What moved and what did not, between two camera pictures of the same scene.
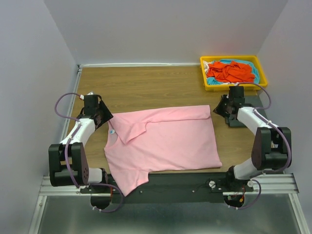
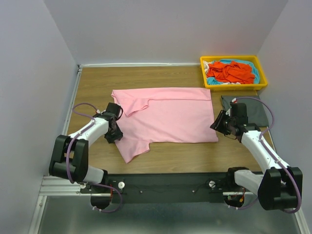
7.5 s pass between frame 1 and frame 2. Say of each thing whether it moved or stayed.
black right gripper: moved
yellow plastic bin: stayed
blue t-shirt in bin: stayed
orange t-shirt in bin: stayed
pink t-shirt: moved
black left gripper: moved
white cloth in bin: stayed
